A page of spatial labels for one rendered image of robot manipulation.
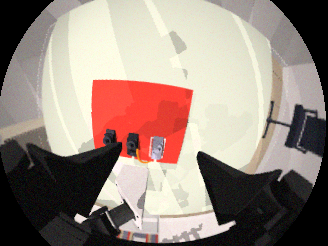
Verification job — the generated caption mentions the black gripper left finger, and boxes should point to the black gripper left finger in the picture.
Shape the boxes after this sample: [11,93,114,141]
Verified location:
[25,142,123,218]

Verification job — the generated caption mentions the red flat rectangular plate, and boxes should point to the red flat rectangular plate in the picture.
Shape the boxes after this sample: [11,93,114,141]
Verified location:
[91,79,193,164]

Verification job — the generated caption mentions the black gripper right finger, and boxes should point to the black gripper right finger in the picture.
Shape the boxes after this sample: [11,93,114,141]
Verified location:
[196,151,283,227]

